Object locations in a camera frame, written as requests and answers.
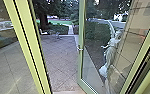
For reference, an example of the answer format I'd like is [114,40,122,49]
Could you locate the silver door handle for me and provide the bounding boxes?
[76,44,85,53]

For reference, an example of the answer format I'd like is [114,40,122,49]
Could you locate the green framed glass door wall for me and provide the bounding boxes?
[0,0,150,94]

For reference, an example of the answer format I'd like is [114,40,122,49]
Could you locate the white outdoor chair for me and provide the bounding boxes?
[38,28,49,37]

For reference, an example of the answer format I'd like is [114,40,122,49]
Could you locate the small metal outdoor table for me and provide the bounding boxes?
[52,30,62,41]

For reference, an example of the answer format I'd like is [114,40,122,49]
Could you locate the green garden shrubs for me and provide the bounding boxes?
[84,19,113,48]

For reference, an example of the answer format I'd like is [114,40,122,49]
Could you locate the white garden statue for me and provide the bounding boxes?
[98,27,124,82]

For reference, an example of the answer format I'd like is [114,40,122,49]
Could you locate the low dark ground plants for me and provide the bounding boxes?
[45,23,71,36]

